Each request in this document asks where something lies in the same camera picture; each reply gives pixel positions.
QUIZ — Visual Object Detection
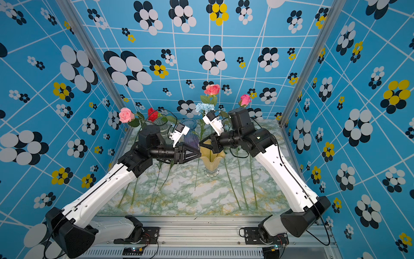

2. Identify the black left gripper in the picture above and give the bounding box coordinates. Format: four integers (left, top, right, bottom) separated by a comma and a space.
150, 140, 202, 164

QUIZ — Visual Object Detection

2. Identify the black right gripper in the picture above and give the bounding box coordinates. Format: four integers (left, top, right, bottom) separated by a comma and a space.
199, 131, 244, 154

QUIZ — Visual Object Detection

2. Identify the purple blue glass vase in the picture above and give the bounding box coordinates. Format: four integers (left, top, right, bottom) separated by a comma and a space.
181, 119, 199, 150

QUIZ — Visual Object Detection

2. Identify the yellow fluted glass vase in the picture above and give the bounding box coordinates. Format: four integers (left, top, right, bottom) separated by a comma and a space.
200, 147, 225, 178

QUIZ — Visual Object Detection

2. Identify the clear ribbed glass vase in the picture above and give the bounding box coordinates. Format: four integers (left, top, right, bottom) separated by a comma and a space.
154, 116, 172, 138

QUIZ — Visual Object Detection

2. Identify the pink and blue flower bunch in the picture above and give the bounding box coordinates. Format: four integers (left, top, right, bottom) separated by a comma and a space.
196, 85, 252, 113

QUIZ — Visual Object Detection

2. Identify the red rose stem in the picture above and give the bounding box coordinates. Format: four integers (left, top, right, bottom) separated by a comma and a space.
147, 108, 177, 125

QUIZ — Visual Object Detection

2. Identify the pink rose stem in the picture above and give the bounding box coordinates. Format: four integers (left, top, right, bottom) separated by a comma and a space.
119, 107, 144, 128

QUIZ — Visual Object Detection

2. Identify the white blue flower stem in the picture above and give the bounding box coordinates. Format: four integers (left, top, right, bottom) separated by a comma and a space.
223, 158, 241, 209

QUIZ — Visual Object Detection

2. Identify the white blue flower bunch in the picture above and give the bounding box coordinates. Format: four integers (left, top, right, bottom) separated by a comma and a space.
236, 150, 249, 210

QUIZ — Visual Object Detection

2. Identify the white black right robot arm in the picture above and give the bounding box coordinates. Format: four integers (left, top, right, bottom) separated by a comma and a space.
199, 107, 331, 243

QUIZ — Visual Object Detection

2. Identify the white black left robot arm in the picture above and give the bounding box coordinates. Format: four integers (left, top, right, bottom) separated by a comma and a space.
46, 123, 201, 259

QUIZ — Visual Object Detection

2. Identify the small green circuit board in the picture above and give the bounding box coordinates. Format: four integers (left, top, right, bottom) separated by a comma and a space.
122, 247, 144, 257

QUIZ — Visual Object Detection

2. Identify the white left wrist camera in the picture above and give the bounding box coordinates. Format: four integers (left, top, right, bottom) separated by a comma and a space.
169, 123, 190, 147

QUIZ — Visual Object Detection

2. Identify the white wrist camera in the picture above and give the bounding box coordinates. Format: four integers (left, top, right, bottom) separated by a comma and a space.
203, 110, 224, 136
169, 123, 190, 147

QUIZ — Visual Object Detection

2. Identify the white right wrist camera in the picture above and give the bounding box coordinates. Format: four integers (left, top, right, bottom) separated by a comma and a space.
203, 110, 224, 136

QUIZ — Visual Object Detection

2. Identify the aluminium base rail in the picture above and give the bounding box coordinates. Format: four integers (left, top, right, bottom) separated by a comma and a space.
82, 216, 342, 259

